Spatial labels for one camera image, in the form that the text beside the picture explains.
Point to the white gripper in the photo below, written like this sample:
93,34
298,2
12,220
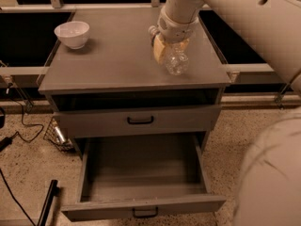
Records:
174,31

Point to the clear plastic water bottle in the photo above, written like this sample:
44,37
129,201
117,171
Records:
176,62

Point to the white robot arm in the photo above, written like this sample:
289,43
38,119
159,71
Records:
269,186

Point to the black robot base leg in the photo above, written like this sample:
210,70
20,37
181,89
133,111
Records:
52,192

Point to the grey drawer cabinet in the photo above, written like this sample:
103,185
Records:
116,68

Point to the grey top drawer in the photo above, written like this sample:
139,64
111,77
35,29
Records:
138,121

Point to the open grey middle drawer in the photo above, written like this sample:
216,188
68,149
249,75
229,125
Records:
143,177

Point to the white bowl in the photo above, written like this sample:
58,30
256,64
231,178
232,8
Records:
73,34

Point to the wire mesh basket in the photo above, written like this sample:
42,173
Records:
55,136

